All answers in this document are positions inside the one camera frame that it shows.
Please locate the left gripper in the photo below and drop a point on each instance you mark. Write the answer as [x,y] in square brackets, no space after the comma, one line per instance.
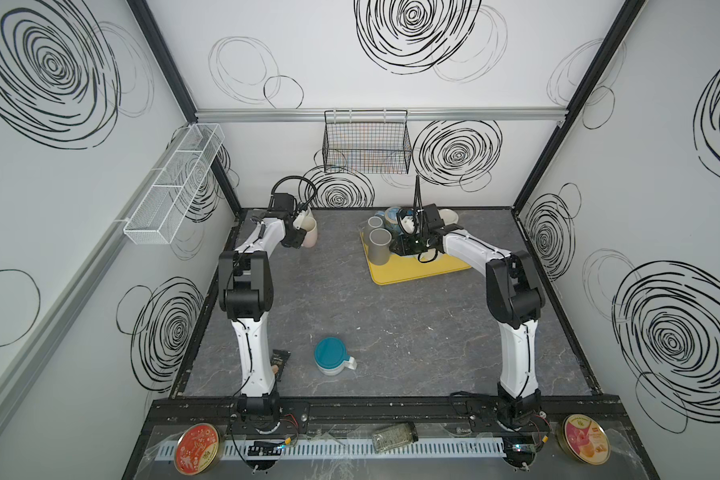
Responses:
[297,234]

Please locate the small cream mug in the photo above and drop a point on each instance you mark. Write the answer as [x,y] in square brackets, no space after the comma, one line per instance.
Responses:
[448,216]

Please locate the white mug with ribbed base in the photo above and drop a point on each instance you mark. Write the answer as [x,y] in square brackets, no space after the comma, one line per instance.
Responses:
[305,220]

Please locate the white slotted cable duct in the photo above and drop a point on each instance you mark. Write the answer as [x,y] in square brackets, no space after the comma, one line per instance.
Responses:
[363,449]

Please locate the black wire basket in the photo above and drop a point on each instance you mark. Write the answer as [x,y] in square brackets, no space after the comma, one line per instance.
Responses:
[366,141]

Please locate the dark snack packet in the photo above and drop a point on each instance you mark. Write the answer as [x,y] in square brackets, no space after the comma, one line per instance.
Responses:
[278,361]

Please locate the pink mug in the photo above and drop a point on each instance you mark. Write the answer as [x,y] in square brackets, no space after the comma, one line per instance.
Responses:
[310,238]

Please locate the pink round tin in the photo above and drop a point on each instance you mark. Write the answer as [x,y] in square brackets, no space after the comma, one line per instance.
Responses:
[583,438]

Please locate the yellow plastic tray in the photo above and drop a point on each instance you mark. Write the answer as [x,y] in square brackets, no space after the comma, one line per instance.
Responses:
[403,269]

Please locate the white wire shelf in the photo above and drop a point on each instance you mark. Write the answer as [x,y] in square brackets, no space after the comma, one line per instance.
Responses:
[166,204]

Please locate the teal lidded cup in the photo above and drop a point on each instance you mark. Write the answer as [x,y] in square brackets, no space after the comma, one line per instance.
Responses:
[331,357]

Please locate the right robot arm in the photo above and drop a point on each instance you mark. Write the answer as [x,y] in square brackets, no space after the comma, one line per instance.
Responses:
[514,297]

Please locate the grey mug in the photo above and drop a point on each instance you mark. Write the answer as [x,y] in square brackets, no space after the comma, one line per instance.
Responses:
[370,224]
[378,242]

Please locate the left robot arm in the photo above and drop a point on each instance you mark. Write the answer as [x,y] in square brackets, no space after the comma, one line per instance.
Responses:
[246,295]

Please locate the red round tin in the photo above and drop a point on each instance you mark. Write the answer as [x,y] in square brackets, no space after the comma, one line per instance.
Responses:
[198,449]

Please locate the clear plastic box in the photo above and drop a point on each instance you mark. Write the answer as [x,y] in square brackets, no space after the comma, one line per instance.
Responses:
[394,436]

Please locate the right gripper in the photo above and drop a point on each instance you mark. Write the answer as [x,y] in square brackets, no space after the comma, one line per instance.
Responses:
[420,219]

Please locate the blue butterfly mug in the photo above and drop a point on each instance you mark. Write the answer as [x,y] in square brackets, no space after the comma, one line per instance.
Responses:
[391,219]

